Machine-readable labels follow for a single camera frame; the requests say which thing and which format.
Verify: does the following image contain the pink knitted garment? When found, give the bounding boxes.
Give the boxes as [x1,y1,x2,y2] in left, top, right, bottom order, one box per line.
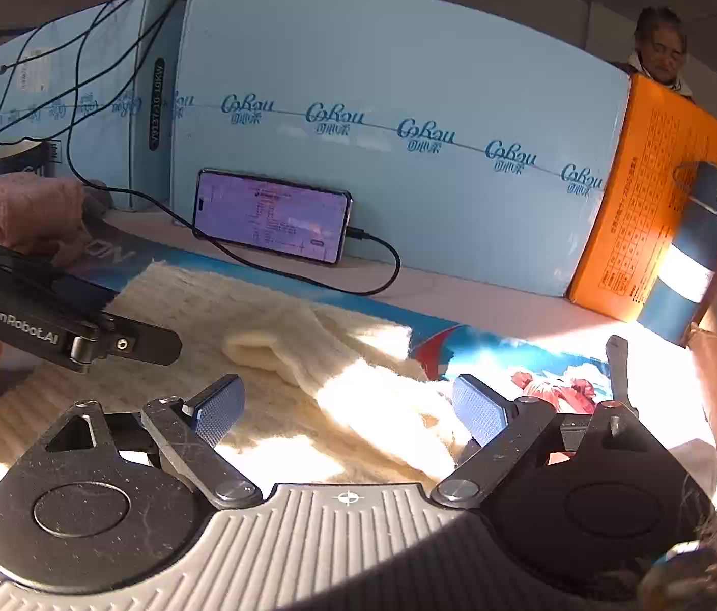
[0,173,91,268]

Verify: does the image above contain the black phone charging cable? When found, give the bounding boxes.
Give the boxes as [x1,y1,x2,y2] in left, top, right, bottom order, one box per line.
[64,0,403,298]

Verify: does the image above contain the blue white thermos bottle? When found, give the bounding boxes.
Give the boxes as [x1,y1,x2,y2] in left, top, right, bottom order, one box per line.
[637,161,717,346]

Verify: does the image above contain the large light blue box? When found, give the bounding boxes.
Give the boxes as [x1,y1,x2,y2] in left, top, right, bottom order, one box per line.
[170,0,630,296]

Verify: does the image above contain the smartphone with lit screen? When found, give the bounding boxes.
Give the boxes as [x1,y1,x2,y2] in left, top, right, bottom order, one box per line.
[193,169,353,265]

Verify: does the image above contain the black hanging cables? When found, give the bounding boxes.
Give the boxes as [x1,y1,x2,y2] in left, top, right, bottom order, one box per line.
[0,0,191,148]

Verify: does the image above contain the person in background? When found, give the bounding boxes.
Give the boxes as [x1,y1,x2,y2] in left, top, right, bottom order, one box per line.
[612,6,694,101]

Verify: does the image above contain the printed blue desk mat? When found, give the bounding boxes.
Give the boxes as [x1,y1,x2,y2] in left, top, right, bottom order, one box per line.
[73,214,714,448]

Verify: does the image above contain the orange cardboard box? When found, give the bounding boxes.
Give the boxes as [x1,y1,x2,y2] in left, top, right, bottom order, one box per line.
[568,76,717,321]

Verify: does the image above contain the cream knitted sweater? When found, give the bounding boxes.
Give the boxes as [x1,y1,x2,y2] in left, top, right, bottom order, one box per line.
[0,263,470,486]

